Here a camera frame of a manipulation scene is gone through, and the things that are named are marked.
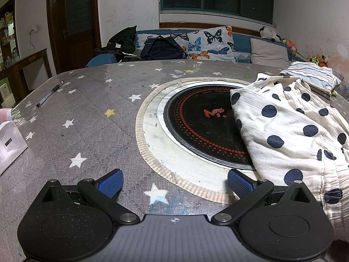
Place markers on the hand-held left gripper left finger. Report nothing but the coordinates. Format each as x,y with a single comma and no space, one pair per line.
110,182

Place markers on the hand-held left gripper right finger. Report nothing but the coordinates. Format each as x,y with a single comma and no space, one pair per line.
240,182

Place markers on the white polka dot pants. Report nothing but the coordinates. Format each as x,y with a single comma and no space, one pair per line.
286,142

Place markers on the round black induction cooktop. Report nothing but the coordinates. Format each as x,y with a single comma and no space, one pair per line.
196,131

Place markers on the grey star tablecloth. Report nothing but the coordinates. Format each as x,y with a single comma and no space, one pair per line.
81,120

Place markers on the white plastic bag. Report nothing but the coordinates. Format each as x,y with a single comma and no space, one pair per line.
11,147

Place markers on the black pen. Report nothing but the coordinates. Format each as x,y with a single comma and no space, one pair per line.
50,94

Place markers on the striped folded cloth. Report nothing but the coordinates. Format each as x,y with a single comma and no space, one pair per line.
313,72

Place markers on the grey pillow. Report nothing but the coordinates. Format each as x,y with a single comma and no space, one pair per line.
268,51

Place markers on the butterfly print pillow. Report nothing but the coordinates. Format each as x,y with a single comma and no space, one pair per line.
212,46

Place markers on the blue sofa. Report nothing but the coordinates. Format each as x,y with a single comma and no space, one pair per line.
242,42

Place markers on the black jacket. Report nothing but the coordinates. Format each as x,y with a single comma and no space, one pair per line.
122,42

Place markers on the black backpack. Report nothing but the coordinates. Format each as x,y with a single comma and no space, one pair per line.
163,49

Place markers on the colourful small plush toy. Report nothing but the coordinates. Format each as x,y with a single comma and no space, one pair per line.
319,61

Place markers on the pink plush toy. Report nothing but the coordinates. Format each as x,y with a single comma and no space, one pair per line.
291,45

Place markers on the dark wooden desk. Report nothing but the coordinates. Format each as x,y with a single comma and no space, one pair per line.
24,62

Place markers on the panda plush toy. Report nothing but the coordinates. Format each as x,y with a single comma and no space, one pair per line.
268,34

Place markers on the white wall socket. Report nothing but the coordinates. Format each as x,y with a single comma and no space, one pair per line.
33,30

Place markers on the wall shelf with boxes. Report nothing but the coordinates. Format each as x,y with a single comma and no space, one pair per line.
8,32

